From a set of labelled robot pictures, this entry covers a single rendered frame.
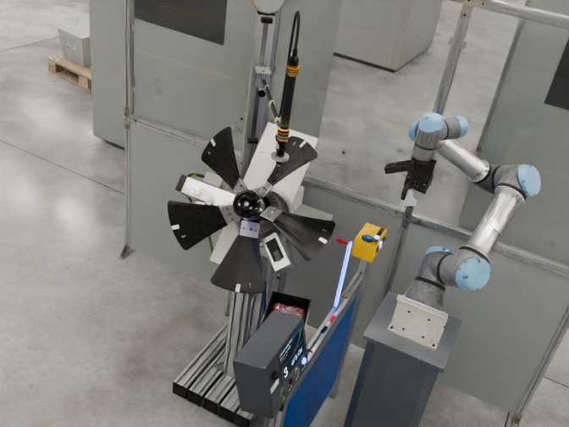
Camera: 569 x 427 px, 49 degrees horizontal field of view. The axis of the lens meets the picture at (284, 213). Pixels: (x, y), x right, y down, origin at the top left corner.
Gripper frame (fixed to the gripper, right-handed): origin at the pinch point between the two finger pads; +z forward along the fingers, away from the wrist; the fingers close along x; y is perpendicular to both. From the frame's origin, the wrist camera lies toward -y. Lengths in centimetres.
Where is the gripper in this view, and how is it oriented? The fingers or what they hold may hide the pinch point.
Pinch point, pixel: (402, 203)
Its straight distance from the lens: 228.8
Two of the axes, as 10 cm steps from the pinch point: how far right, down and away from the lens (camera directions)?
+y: 8.9, 3.3, -3.1
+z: -1.3, 8.4, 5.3
